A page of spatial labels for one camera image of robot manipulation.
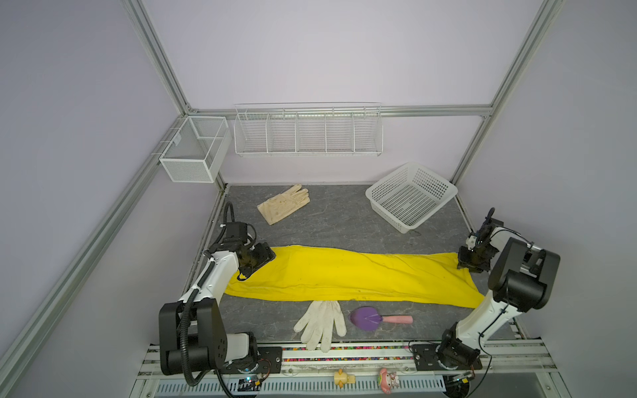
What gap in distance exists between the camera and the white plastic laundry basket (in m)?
1.11

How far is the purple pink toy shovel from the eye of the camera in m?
0.81

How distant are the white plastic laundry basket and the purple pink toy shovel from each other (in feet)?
1.38
